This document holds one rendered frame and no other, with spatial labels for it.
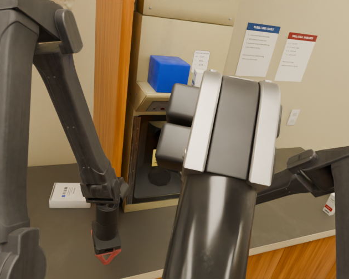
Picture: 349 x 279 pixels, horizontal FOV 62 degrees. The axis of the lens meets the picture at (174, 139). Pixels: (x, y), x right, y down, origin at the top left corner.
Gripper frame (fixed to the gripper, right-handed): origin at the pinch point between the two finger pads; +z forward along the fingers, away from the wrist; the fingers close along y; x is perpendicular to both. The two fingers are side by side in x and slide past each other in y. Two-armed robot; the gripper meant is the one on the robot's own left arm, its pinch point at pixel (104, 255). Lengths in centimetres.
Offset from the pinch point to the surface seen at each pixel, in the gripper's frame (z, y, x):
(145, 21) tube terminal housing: -59, 33, -16
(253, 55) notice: -43, 75, -90
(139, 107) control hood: -33.5, 27.4, -14.3
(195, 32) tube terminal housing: -57, 33, -32
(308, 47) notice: -49, 75, -128
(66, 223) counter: 16.3, 30.8, 8.9
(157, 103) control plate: -36.0, 24.7, -19.4
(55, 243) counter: 16.2, 22.2, 13.2
